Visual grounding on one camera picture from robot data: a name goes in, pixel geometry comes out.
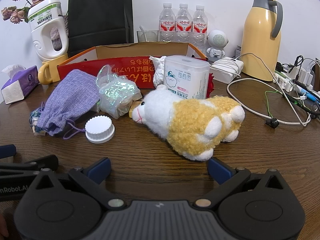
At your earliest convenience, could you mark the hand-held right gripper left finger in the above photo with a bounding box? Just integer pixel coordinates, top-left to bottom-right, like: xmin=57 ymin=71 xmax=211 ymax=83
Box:
xmin=32 ymin=157 xmax=125 ymax=209

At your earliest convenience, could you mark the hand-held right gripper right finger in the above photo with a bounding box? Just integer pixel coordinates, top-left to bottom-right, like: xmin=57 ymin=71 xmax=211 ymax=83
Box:
xmin=192 ymin=157 xmax=288 ymax=209

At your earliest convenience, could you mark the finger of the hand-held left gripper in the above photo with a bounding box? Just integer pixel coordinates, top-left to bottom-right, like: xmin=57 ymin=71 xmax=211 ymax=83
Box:
xmin=0 ymin=144 xmax=17 ymax=159
xmin=0 ymin=154 xmax=59 ymax=176

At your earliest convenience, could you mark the white ribbed bottle cap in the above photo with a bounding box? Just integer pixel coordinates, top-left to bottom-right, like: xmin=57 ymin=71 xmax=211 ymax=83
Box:
xmin=85 ymin=116 xmax=115 ymax=144

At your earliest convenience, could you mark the blue patterned small packet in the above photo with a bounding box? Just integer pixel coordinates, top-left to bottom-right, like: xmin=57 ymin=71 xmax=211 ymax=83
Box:
xmin=29 ymin=107 xmax=48 ymax=137

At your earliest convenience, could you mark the white and yellow plush toy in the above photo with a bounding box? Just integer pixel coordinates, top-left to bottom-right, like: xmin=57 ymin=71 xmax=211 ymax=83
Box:
xmin=132 ymin=84 xmax=246 ymax=162

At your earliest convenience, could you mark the small yellow block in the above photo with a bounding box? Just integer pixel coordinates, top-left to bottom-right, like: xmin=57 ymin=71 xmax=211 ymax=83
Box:
xmin=129 ymin=100 xmax=143 ymax=118

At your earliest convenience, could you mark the iridescent plastic bag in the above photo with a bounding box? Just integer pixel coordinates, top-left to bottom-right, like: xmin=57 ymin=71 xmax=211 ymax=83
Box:
xmin=96 ymin=64 xmax=143 ymax=119

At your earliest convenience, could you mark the purple drawstring pouch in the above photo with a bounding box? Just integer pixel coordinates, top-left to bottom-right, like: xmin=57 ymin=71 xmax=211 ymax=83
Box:
xmin=37 ymin=69 xmax=100 ymax=140

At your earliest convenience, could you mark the white cotton swab box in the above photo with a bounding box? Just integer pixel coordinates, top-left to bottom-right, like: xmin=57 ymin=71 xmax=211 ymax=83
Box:
xmin=164 ymin=55 xmax=211 ymax=100

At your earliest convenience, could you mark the red cardboard box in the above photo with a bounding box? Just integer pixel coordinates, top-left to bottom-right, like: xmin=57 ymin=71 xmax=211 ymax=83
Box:
xmin=57 ymin=42 xmax=215 ymax=99

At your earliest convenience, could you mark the white tissue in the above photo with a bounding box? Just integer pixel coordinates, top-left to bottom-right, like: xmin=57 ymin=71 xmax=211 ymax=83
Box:
xmin=149 ymin=56 xmax=167 ymax=90

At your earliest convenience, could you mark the purple tissue box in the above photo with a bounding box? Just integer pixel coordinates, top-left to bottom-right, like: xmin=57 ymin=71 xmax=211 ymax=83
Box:
xmin=1 ymin=64 xmax=40 ymax=105

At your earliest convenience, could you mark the yellow mug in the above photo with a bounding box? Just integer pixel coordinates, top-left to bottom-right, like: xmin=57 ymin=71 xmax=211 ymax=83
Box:
xmin=38 ymin=54 xmax=69 ymax=85

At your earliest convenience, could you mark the white power adapter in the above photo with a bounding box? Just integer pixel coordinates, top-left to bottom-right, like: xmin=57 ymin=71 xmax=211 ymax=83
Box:
xmin=209 ymin=57 xmax=244 ymax=83

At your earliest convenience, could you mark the white power strip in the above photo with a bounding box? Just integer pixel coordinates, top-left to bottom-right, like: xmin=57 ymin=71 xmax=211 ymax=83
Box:
xmin=274 ymin=60 xmax=320 ymax=93

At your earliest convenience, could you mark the blue pen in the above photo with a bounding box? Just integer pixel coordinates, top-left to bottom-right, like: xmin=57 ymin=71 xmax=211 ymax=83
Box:
xmin=292 ymin=79 xmax=320 ymax=103

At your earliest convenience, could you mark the white astronaut speaker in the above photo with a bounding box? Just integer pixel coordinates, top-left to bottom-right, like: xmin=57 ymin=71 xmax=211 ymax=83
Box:
xmin=205 ymin=29 xmax=229 ymax=58

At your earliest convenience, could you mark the yellow thermos jug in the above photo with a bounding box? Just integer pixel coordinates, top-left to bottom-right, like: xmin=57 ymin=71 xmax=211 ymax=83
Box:
xmin=241 ymin=0 xmax=283 ymax=82

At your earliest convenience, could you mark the white detergent bottle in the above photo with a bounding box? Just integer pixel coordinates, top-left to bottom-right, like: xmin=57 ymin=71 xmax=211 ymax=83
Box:
xmin=27 ymin=0 xmax=69 ymax=62

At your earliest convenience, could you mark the clear glass cup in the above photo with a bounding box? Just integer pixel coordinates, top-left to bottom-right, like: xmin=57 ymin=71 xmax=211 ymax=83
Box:
xmin=137 ymin=25 xmax=160 ymax=43

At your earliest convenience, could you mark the clear water bottle red label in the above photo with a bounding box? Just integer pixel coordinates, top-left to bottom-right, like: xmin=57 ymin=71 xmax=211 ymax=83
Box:
xmin=159 ymin=2 xmax=177 ymax=43
xmin=176 ymin=3 xmax=193 ymax=44
xmin=192 ymin=4 xmax=209 ymax=53

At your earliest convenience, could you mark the black paper bag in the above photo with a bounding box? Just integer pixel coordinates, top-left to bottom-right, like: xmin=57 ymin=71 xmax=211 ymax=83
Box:
xmin=67 ymin=0 xmax=135 ymax=57

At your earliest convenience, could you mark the white cable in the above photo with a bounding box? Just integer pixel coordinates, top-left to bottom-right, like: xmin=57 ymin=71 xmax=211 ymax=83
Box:
xmin=227 ymin=53 xmax=315 ymax=127

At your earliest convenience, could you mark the thin green cable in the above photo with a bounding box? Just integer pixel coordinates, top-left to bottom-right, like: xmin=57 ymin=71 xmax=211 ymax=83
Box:
xmin=265 ymin=90 xmax=313 ymax=119

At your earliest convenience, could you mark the black cable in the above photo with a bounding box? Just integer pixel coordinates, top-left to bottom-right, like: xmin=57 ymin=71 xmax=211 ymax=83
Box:
xmin=294 ymin=55 xmax=304 ymax=80

